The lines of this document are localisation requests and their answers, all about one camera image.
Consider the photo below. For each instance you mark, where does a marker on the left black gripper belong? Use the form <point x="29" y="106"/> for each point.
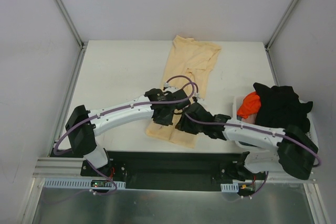
<point x="165" y="116"/>

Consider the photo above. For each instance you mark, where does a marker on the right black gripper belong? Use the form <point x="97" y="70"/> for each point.
<point x="189" y="123"/>

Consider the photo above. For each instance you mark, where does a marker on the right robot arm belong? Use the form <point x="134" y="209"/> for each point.
<point x="266" y="149"/>

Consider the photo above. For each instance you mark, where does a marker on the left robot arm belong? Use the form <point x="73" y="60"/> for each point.
<point x="85" y="125"/>

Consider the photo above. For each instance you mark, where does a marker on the orange t shirt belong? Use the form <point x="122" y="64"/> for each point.
<point x="250" y="106"/>

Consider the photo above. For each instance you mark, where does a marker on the pink garment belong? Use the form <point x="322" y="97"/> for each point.
<point x="251" y="119"/>

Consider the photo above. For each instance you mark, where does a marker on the black t shirt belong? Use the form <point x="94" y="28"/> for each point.
<point x="281" y="107"/>

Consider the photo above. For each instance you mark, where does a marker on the white laundry basket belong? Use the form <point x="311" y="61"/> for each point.
<point x="237" y="102"/>

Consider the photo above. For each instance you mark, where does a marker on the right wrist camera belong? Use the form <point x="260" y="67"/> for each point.
<point x="197" y="98"/>

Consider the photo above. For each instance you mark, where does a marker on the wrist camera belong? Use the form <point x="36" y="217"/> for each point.
<point x="197" y="98"/>
<point x="166" y="85"/>

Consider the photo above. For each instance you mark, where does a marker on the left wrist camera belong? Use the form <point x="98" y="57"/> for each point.
<point x="166" y="85"/>

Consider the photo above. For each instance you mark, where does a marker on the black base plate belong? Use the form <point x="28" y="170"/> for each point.
<point x="172" y="171"/>

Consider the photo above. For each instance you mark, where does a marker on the right white cable duct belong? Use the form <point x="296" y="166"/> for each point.
<point x="230" y="188"/>

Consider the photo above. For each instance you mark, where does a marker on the white cable duct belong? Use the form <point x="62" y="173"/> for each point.
<point x="70" y="183"/>
<point x="230" y="188"/>

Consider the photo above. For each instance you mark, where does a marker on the left white cable duct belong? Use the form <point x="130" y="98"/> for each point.
<point x="70" y="183"/>

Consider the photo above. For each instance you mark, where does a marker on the right aluminium frame post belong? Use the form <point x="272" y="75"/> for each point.
<point x="283" y="20"/>

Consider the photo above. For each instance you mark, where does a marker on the aluminium frame post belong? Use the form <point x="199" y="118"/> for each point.
<point x="283" y="20"/>
<point x="70" y="24"/>

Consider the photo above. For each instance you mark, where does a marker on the left aluminium frame post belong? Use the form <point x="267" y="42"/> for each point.
<point x="70" y="24"/>

